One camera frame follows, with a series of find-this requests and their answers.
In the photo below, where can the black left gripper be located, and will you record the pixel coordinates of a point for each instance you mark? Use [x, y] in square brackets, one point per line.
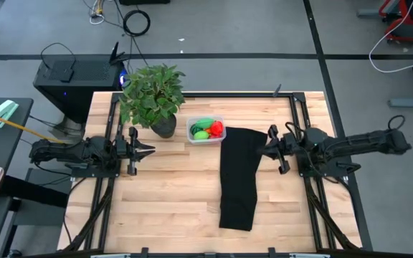
[133, 150]

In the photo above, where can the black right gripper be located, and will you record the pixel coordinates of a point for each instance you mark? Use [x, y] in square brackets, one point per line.
[287, 147]

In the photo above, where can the striped green toy watermelon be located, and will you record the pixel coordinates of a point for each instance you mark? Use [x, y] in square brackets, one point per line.
[193, 129]

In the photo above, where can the red toy bell pepper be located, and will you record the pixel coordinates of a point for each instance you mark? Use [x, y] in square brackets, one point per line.
[217, 128]

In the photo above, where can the light green toy vegetable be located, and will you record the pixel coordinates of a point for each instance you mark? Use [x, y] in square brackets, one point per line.
[201, 135]

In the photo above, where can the small orange toy produce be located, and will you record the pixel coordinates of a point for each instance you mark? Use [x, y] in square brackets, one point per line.
[208, 132]

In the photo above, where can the green toy corn yellow tip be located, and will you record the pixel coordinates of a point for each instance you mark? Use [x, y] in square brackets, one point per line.
[205, 123]

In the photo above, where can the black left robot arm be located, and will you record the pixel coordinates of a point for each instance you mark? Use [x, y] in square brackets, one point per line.
[66, 152]

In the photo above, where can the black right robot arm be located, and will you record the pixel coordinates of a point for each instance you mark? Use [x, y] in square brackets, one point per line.
[364, 139]

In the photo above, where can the clear plastic food container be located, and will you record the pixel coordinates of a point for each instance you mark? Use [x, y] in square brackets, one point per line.
[188, 141]

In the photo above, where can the potted green plant black pot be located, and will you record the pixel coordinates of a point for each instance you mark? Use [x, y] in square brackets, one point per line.
[152, 96]

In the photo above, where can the black cloth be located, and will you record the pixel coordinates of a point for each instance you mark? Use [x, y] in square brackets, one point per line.
[238, 211]

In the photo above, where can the black computer tower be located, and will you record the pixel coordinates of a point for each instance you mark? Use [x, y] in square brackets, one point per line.
[84, 93]

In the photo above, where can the black wifi antenna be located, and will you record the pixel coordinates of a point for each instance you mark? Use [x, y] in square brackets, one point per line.
[115, 53]

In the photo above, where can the mint green stapler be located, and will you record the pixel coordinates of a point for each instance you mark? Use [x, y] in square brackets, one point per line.
[3, 112]

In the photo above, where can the grey metal floor leg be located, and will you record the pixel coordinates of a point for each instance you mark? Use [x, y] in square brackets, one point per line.
[368, 13]
[411, 102]

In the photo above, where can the black metal table frame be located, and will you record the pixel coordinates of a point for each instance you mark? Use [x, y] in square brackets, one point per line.
[228, 95]

